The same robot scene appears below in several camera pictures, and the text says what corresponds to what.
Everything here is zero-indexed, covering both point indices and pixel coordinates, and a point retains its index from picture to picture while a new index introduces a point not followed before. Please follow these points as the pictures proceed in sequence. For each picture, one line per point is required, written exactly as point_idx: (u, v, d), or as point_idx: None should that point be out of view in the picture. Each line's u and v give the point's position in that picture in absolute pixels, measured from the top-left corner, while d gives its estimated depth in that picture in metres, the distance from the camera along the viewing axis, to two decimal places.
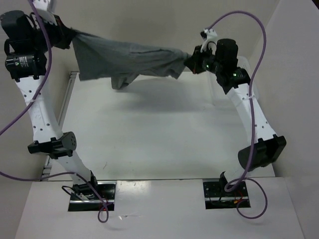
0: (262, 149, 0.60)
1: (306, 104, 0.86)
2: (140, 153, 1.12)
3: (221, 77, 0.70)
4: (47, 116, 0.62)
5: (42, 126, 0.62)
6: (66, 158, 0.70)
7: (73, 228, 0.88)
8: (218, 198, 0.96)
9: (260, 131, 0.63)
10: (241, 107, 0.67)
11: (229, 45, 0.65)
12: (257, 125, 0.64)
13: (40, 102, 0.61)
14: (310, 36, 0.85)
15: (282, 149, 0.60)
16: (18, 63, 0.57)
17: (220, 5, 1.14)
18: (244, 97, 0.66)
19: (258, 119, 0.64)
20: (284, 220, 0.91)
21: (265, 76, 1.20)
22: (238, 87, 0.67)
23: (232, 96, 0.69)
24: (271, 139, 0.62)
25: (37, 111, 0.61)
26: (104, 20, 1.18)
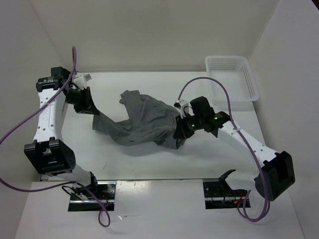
0: (272, 171, 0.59)
1: (307, 103, 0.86)
2: (140, 153, 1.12)
3: (207, 125, 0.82)
4: (53, 119, 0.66)
5: (46, 126, 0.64)
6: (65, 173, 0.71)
7: (72, 228, 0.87)
8: (218, 198, 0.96)
9: (261, 155, 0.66)
10: (235, 142, 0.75)
11: (201, 100, 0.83)
12: (255, 150, 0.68)
13: (52, 106, 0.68)
14: (310, 35, 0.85)
15: (289, 160, 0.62)
16: (46, 81, 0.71)
17: (220, 6, 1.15)
18: (232, 132, 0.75)
19: (255, 145, 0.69)
20: (286, 221, 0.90)
21: (265, 76, 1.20)
22: (223, 126, 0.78)
23: (223, 136, 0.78)
24: (275, 157, 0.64)
25: (45, 115, 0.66)
26: (104, 21, 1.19)
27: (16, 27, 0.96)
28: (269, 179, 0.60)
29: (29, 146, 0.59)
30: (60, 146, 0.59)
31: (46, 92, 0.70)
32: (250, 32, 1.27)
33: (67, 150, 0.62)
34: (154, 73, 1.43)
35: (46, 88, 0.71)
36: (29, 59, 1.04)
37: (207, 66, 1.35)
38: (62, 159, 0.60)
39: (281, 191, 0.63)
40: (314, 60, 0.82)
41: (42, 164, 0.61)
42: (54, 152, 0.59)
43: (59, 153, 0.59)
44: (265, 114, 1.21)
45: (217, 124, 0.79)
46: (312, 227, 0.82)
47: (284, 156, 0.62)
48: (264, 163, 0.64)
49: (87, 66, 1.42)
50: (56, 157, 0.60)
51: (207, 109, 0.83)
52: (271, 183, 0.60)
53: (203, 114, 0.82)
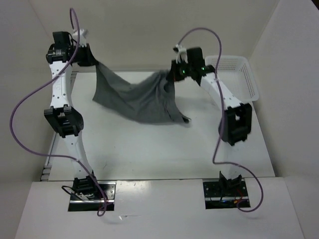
0: (232, 114, 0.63)
1: (306, 103, 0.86)
2: (140, 153, 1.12)
3: (193, 73, 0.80)
4: (66, 89, 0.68)
5: (59, 94, 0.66)
6: (71, 138, 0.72)
7: (72, 228, 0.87)
8: (218, 198, 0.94)
9: (229, 102, 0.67)
10: (212, 90, 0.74)
11: (197, 49, 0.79)
12: (225, 97, 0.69)
13: (63, 78, 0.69)
14: (310, 35, 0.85)
15: (251, 111, 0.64)
16: (54, 54, 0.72)
17: (220, 6, 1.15)
18: (212, 81, 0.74)
19: (226, 94, 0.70)
20: (286, 221, 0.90)
21: (265, 76, 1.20)
22: (206, 75, 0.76)
23: (203, 84, 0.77)
24: (239, 106, 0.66)
25: (58, 84, 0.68)
26: (104, 21, 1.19)
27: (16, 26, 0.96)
28: (228, 121, 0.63)
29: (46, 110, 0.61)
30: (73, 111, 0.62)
31: (57, 64, 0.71)
32: (250, 32, 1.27)
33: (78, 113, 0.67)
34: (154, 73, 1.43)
35: (56, 60, 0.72)
36: (29, 59, 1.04)
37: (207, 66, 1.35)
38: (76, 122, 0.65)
39: (236, 137, 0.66)
40: (314, 59, 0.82)
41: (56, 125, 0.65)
42: (69, 117, 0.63)
43: (73, 118, 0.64)
44: (265, 114, 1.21)
45: (201, 73, 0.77)
46: (312, 226, 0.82)
47: (247, 105, 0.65)
48: (227, 108, 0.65)
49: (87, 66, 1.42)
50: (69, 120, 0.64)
51: (199, 59, 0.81)
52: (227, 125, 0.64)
53: (194, 61, 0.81)
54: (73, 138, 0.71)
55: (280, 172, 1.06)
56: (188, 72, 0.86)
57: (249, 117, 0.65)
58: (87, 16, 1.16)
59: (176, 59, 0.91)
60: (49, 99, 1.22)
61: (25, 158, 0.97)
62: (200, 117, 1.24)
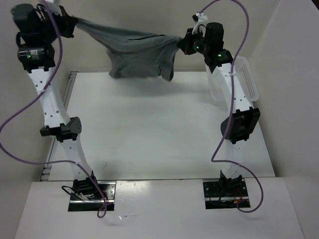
0: (239, 118, 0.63)
1: (307, 103, 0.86)
2: (140, 153, 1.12)
3: (208, 57, 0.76)
4: (57, 104, 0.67)
5: (52, 113, 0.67)
6: (69, 142, 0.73)
7: (72, 228, 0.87)
8: (218, 198, 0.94)
9: (239, 103, 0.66)
10: (224, 84, 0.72)
11: (218, 30, 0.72)
12: (236, 98, 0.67)
13: (51, 92, 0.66)
14: (310, 35, 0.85)
15: (257, 118, 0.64)
16: (29, 57, 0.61)
17: (220, 6, 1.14)
18: (226, 74, 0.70)
19: (238, 93, 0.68)
20: (286, 221, 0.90)
21: (266, 76, 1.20)
22: (222, 65, 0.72)
23: (216, 74, 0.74)
24: (247, 110, 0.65)
25: (48, 99, 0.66)
26: (104, 21, 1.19)
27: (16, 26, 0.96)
28: (233, 123, 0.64)
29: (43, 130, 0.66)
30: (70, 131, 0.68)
31: (38, 72, 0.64)
32: (250, 32, 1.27)
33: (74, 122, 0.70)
34: None
35: (35, 68, 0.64)
36: None
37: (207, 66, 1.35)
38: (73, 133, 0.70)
39: (238, 135, 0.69)
40: (314, 60, 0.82)
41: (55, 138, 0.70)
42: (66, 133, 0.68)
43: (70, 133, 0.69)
44: (265, 114, 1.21)
45: (216, 60, 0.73)
46: (312, 226, 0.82)
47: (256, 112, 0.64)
48: (235, 111, 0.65)
49: (87, 66, 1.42)
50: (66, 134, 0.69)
51: (218, 41, 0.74)
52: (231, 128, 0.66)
53: (213, 42, 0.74)
54: (72, 143, 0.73)
55: (280, 172, 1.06)
56: (202, 51, 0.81)
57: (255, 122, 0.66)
58: (87, 16, 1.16)
59: (193, 31, 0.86)
60: None
61: (25, 158, 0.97)
62: (200, 117, 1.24)
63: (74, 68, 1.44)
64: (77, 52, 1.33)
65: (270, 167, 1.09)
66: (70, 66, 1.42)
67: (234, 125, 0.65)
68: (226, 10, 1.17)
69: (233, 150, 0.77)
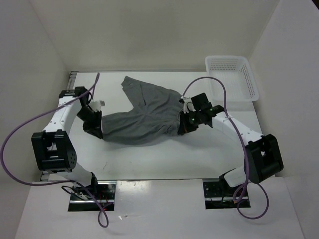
0: (255, 149, 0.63)
1: (308, 103, 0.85)
2: (140, 153, 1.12)
3: (203, 116, 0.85)
4: (66, 116, 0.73)
5: (57, 121, 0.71)
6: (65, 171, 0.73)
7: (72, 228, 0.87)
8: (220, 198, 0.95)
9: (247, 137, 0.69)
10: (226, 129, 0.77)
11: (201, 95, 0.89)
12: (243, 133, 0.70)
13: (67, 108, 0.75)
14: (311, 35, 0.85)
15: (276, 145, 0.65)
16: (68, 92, 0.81)
17: (221, 6, 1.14)
18: (224, 119, 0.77)
19: (243, 129, 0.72)
20: (285, 221, 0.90)
21: (266, 77, 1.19)
22: (217, 115, 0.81)
23: (217, 123, 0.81)
24: (260, 139, 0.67)
25: (60, 113, 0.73)
26: (104, 21, 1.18)
27: (18, 27, 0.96)
28: (251, 156, 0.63)
29: (36, 134, 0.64)
30: (64, 137, 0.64)
31: (66, 97, 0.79)
32: (250, 31, 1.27)
33: (70, 145, 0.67)
34: (154, 73, 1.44)
35: (66, 95, 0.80)
36: (30, 58, 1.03)
37: (207, 66, 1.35)
38: (64, 153, 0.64)
39: (266, 176, 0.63)
40: (315, 60, 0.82)
41: (43, 156, 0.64)
42: (57, 142, 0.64)
43: (62, 145, 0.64)
44: (265, 114, 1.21)
45: (211, 113, 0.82)
46: (313, 227, 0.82)
47: (270, 138, 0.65)
48: (248, 142, 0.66)
49: (87, 66, 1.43)
50: (58, 150, 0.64)
51: (205, 102, 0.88)
52: (254, 163, 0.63)
53: (201, 105, 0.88)
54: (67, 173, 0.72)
55: (280, 172, 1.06)
56: (198, 120, 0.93)
57: (275, 149, 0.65)
58: (87, 16, 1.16)
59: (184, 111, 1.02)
60: (50, 98, 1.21)
61: (26, 158, 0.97)
62: None
63: (74, 68, 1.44)
64: (77, 52, 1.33)
65: None
66: (70, 66, 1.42)
67: (255, 159, 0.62)
68: (226, 10, 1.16)
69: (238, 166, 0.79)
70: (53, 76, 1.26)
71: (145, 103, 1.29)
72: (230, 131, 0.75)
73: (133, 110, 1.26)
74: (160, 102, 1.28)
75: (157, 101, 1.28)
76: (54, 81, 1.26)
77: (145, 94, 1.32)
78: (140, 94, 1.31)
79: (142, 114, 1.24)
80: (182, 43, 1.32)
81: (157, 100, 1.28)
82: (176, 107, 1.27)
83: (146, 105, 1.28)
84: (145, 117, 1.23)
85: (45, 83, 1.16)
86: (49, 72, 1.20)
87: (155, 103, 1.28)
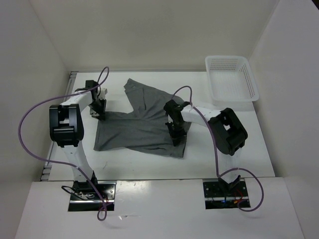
0: (215, 122, 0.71)
1: (307, 103, 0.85)
2: (140, 153, 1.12)
3: (174, 116, 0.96)
4: (79, 98, 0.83)
5: (71, 100, 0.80)
6: (71, 147, 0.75)
7: (72, 228, 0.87)
8: (221, 198, 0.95)
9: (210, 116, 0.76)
10: (194, 117, 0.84)
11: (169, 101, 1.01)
12: (205, 114, 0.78)
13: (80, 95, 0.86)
14: (311, 35, 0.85)
15: (233, 114, 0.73)
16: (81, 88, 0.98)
17: (220, 6, 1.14)
18: (190, 109, 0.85)
19: (206, 110, 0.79)
20: (286, 221, 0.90)
21: (265, 76, 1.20)
22: (184, 110, 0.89)
23: (188, 117, 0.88)
24: (221, 113, 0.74)
25: (74, 97, 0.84)
26: (104, 22, 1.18)
27: (18, 26, 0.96)
28: (215, 129, 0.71)
29: (53, 105, 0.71)
30: (77, 108, 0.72)
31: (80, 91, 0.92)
32: (251, 31, 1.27)
33: (81, 118, 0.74)
34: (154, 73, 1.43)
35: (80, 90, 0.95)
36: (30, 59, 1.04)
37: (207, 65, 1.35)
38: (76, 122, 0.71)
39: (236, 144, 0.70)
40: (315, 60, 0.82)
41: (56, 125, 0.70)
42: (71, 111, 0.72)
43: (75, 115, 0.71)
44: (265, 113, 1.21)
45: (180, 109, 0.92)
46: (312, 226, 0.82)
47: (228, 111, 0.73)
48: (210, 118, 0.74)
49: (87, 66, 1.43)
50: (70, 120, 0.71)
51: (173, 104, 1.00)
52: (218, 134, 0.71)
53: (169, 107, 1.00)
54: (73, 149, 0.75)
55: (280, 172, 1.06)
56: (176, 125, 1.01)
57: (234, 119, 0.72)
58: (87, 16, 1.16)
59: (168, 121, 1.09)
60: (50, 98, 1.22)
61: (26, 158, 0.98)
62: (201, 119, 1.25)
63: (74, 68, 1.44)
64: (77, 53, 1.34)
65: (270, 167, 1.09)
66: (70, 66, 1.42)
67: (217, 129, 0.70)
68: (226, 10, 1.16)
69: (232, 160, 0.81)
70: (53, 76, 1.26)
71: (145, 107, 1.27)
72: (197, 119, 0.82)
73: (131, 112, 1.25)
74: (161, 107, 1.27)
75: (158, 106, 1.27)
76: (54, 81, 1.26)
77: (147, 98, 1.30)
78: (142, 98, 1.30)
79: (143, 118, 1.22)
80: (181, 43, 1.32)
81: (159, 106, 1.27)
82: None
83: (146, 109, 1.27)
84: (146, 122, 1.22)
85: (45, 83, 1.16)
86: (48, 72, 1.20)
87: (155, 107, 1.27)
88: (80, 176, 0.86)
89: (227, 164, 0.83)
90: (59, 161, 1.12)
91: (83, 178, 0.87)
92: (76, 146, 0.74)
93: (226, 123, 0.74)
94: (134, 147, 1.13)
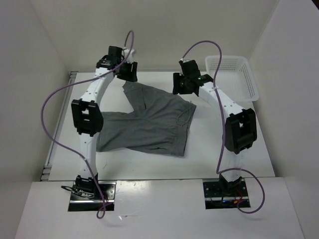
0: (235, 121, 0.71)
1: (307, 103, 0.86)
2: (140, 153, 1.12)
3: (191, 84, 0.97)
4: (98, 88, 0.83)
5: (91, 92, 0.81)
6: (86, 136, 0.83)
7: (72, 228, 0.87)
8: (220, 198, 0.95)
9: (230, 109, 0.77)
10: (212, 98, 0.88)
11: (189, 64, 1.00)
12: (226, 105, 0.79)
13: (100, 80, 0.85)
14: (311, 35, 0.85)
15: (254, 116, 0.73)
16: (102, 62, 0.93)
17: (220, 6, 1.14)
18: (210, 90, 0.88)
19: (227, 102, 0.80)
20: (285, 221, 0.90)
21: (266, 76, 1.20)
22: (204, 85, 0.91)
23: (202, 93, 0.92)
24: (240, 112, 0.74)
25: (95, 83, 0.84)
26: (104, 21, 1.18)
27: (17, 26, 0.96)
28: (232, 128, 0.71)
29: (75, 100, 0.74)
30: (96, 108, 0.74)
31: (101, 69, 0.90)
32: (251, 31, 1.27)
33: (100, 114, 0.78)
34: (154, 73, 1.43)
35: (102, 66, 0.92)
36: (30, 58, 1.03)
37: (207, 67, 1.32)
38: (95, 120, 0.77)
39: (242, 144, 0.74)
40: (315, 60, 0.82)
41: (78, 118, 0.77)
42: (89, 110, 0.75)
43: (94, 114, 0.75)
44: (265, 113, 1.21)
45: (199, 83, 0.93)
46: (312, 226, 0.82)
47: (248, 111, 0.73)
48: (230, 115, 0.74)
49: (87, 67, 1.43)
50: (90, 117, 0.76)
51: (194, 69, 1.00)
52: (232, 132, 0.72)
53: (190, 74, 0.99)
54: (87, 138, 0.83)
55: (280, 172, 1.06)
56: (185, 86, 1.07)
57: (251, 122, 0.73)
58: (87, 16, 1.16)
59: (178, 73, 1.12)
60: (50, 98, 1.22)
61: (26, 158, 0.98)
62: (202, 118, 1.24)
63: (74, 69, 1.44)
64: (77, 52, 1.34)
65: (270, 167, 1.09)
66: (70, 66, 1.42)
67: (234, 128, 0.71)
68: (226, 10, 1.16)
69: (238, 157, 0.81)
70: (53, 76, 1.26)
71: (146, 107, 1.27)
72: (214, 100, 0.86)
73: (132, 112, 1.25)
74: (160, 106, 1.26)
75: (157, 105, 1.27)
76: (54, 80, 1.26)
77: (147, 98, 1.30)
78: (141, 98, 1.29)
79: (143, 118, 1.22)
80: (181, 43, 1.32)
81: (158, 105, 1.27)
82: (177, 110, 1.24)
83: (146, 108, 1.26)
84: (146, 122, 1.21)
85: (45, 83, 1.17)
86: (48, 72, 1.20)
87: (154, 107, 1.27)
88: (85, 171, 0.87)
89: (230, 163, 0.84)
90: (71, 148, 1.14)
91: (88, 174, 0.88)
92: (91, 136, 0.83)
93: (241, 120, 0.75)
94: (134, 147, 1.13)
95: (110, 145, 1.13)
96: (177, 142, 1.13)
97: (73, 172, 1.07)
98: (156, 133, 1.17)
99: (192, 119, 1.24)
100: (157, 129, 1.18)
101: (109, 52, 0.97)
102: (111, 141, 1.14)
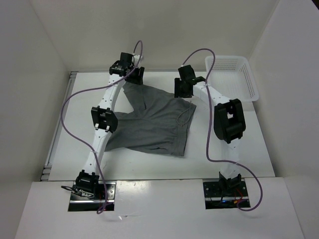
0: (222, 109, 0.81)
1: (307, 103, 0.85)
2: (140, 153, 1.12)
3: (186, 84, 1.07)
4: (113, 95, 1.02)
5: (107, 99, 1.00)
6: (101, 132, 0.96)
7: (72, 228, 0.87)
8: (219, 198, 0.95)
9: (218, 100, 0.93)
10: (203, 94, 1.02)
11: (186, 68, 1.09)
12: (216, 97, 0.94)
13: (114, 87, 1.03)
14: (311, 35, 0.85)
15: (240, 105, 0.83)
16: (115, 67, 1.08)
17: (220, 6, 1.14)
18: (202, 87, 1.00)
19: (216, 95, 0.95)
20: (285, 221, 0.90)
21: (266, 76, 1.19)
22: (197, 84, 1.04)
23: (196, 91, 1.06)
24: (229, 103, 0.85)
25: (109, 91, 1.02)
26: (104, 21, 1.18)
27: (17, 27, 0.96)
28: (220, 115, 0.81)
29: (94, 108, 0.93)
30: (111, 114, 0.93)
31: (114, 76, 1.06)
32: (251, 31, 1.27)
33: (115, 117, 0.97)
34: (154, 73, 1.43)
35: (114, 73, 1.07)
36: (29, 58, 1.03)
37: (207, 67, 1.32)
38: (111, 123, 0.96)
39: (233, 132, 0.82)
40: (315, 60, 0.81)
41: (97, 121, 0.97)
42: (106, 115, 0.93)
43: (110, 118, 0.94)
44: (265, 113, 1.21)
45: (193, 83, 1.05)
46: (312, 226, 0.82)
47: (236, 102, 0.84)
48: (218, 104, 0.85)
49: (87, 67, 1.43)
50: (107, 119, 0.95)
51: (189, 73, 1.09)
52: (221, 120, 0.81)
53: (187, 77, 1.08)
54: (102, 133, 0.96)
55: (280, 172, 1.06)
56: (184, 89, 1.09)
57: (239, 111, 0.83)
58: (87, 17, 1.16)
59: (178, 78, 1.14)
60: (50, 98, 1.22)
61: (26, 158, 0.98)
62: (202, 118, 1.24)
63: (74, 69, 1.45)
64: (77, 52, 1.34)
65: (270, 167, 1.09)
66: (70, 66, 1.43)
67: (221, 115, 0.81)
68: (226, 10, 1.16)
69: (230, 149, 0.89)
70: (53, 77, 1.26)
71: (146, 107, 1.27)
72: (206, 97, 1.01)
73: (132, 112, 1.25)
74: (160, 106, 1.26)
75: (157, 105, 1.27)
76: (54, 81, 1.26)
77: (146, 98, 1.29)
78: (141, 97, 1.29)
79: (143, 118, 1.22)
80: (181, 43, 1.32)
81: (158, 105, 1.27)
82: (177, 110, 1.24)
83: (146, 108, 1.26)
84: (145, 122, 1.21)
85: (45, 83, 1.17)
86: (48, 73, 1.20)
87: (154, 107, 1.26)
88: (90, 165, 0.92)
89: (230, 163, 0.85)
90: (83, 141, 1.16)
91: (93, 169, 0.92)
92: (106, 132, 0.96)
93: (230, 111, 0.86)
94: (133, 147, 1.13)
95: (110, 145, 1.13)
96: (177, 142, 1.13)
97: (73, 172, 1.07)
98: (156, 133, 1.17)
99: (192, 119, 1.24)
100: (157, 129, 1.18)
101: (121, 58, 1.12)
102: (111, 140, 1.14)
